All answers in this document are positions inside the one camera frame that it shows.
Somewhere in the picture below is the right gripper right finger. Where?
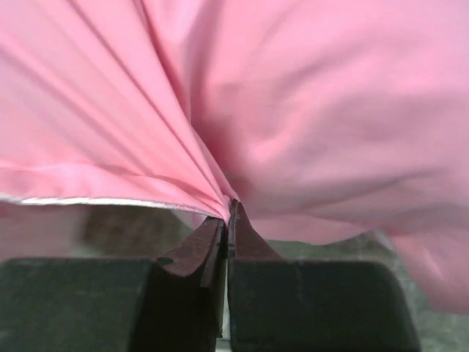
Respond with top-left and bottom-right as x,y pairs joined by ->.
227,199 -> 282,263

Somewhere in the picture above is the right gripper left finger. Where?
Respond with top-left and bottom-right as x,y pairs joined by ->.
156,217 -> 225,337

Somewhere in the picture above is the pink satin pillowcase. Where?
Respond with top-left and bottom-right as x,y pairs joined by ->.
1,1 -> 468,313

